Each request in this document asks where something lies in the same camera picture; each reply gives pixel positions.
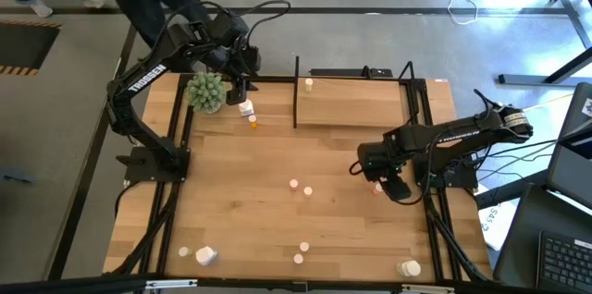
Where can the large white bottle blue label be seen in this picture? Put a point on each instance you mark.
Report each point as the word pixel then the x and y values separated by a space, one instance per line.
pixel 246 109

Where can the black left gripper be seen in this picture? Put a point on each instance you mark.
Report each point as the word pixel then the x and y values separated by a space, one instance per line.
pixel 238 60

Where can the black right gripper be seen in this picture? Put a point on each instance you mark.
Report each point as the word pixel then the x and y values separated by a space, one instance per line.
pixel 397 185

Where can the dark grey closed laptop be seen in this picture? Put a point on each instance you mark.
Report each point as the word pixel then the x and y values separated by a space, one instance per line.
pixel 571 164

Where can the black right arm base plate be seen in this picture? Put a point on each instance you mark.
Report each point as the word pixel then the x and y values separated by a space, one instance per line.
pixel 464 179

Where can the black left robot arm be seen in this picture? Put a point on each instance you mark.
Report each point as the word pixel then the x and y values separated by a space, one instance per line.
pixel 143 79

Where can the grey desk leg bar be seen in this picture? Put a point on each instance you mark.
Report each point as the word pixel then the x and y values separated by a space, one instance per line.
pixel 509 192

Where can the white printed paper sheet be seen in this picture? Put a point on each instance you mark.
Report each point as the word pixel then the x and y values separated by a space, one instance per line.
pixel 497 229

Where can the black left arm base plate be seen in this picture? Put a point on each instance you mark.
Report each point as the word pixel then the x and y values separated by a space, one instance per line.
pixel 139 171

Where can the small orange pill bottle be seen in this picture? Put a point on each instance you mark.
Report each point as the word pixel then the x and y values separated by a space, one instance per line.
pixel 252 119

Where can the small pink pill bottle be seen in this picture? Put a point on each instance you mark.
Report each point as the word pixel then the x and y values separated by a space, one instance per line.
pixel 298 258
pixel 378 188
pixel 293 184

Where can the silver metal bracket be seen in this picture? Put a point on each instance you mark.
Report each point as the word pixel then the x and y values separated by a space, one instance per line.
pixel 171 284
pixel 427 289

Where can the black desk leg frame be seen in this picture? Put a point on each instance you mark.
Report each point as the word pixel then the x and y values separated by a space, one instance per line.
pixel 522 79

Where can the small amber pill bottle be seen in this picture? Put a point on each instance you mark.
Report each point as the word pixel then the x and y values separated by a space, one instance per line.
pixel 304 247

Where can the green succulent in grey pot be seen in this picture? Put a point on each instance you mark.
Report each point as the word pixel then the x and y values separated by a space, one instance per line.
pixel 205 93

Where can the black box behind table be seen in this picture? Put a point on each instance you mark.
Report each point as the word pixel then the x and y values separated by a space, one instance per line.
pixel 342 72

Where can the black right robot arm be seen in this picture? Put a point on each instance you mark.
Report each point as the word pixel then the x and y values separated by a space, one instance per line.
pixel 455 134

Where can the small yellow pill bottle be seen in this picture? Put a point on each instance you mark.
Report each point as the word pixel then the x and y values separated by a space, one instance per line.
pixel 308 191

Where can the large white medicine bottle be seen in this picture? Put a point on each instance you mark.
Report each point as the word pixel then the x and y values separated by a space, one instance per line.
pixel 410 268
pixel 205 255

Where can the black laptop with keyboard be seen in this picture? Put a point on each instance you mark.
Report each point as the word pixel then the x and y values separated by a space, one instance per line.
pixel 555 257

